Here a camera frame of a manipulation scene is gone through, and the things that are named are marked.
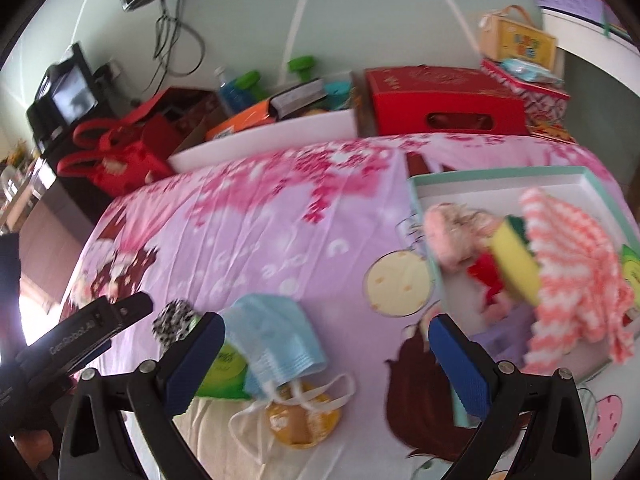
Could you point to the orange carton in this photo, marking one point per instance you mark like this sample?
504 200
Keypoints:
245 117

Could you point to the green dumbbell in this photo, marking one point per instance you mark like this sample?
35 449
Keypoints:
247 85
300 66

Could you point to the white cardboard box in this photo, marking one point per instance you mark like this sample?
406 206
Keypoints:
280 135

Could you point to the blue wipes packet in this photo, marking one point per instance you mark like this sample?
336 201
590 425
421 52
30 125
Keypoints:
530 70

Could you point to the black appliance with screen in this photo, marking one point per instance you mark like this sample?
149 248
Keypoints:
50 110

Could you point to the teal rimmed white tray box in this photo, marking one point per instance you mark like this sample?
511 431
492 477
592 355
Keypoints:
475 185

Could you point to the blue face mask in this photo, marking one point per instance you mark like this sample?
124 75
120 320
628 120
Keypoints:
275 335

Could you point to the cream cloth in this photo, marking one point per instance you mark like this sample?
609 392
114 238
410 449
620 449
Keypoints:
210 440

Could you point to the yellow small carry case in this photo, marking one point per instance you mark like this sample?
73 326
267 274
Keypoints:
525 47

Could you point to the brown wooden cabinet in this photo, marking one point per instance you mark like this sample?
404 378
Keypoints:
45 240

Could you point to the red white patterned box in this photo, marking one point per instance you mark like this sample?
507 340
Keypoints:
545 105

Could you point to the green tissue packet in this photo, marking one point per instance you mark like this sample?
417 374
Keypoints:
225 370

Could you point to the pink fluffy scrunchie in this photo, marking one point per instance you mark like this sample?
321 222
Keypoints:
450 240

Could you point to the person's left hand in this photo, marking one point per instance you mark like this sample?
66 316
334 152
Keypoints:
32 445

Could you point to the pink cartoon printed blanket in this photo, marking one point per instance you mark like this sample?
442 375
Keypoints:
250 220

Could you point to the leopard print scrunchie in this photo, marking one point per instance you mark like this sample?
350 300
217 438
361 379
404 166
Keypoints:
172 325

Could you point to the green and yellow sponge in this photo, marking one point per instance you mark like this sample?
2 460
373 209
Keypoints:
515 260

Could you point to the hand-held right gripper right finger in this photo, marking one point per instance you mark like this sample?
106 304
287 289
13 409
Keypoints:
457 365

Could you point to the green packet with round logo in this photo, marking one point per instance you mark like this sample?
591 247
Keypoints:
631 275

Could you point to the red soft item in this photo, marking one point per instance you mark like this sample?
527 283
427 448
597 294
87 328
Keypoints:
487 272

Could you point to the red gift box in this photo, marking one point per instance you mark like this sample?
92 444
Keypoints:
400 105

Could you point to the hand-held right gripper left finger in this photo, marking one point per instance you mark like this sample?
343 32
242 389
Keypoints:
195 360

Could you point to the teal small container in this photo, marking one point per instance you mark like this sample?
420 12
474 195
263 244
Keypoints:
337 95

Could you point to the yellow round pouch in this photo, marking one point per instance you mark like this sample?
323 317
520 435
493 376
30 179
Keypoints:
300 425

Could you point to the blue liquid plastic bottle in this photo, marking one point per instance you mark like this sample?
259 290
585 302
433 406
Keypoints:
227 95

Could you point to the black cabinet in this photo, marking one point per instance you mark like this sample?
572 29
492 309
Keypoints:
65 185

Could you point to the red felt handbag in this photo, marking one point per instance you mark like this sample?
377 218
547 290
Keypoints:
125 170

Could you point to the pink white chevron cloth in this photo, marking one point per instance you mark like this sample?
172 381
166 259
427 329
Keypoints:
570 270

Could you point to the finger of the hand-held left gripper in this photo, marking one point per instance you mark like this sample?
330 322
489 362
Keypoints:
132 309

